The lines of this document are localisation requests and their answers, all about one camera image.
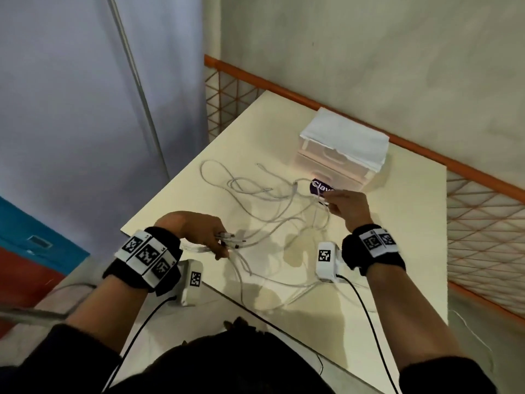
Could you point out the person's left hand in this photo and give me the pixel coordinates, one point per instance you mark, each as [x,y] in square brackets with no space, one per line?
[192,227]

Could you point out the person's right hand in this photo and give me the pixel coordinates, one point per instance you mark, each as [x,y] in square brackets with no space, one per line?
[354,209]

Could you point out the person's right forearm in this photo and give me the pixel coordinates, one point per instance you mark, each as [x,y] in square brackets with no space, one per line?
[410,315]

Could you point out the person's left forearm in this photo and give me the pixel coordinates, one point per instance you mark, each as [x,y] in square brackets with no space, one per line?
[115,311]

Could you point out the person's black shirt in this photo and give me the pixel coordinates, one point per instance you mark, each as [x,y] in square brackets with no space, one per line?
[229,365]

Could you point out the black marker wristband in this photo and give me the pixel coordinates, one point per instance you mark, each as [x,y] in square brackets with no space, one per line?
[145,256]
[375,244]

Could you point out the purple round sticker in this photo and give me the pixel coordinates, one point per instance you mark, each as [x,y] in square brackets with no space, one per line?
[318,186]

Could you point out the white folded cloth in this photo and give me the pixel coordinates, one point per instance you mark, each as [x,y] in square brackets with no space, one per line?
[348,139]

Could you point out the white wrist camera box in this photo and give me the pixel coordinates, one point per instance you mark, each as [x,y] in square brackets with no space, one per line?
[327,260]
[190,283]

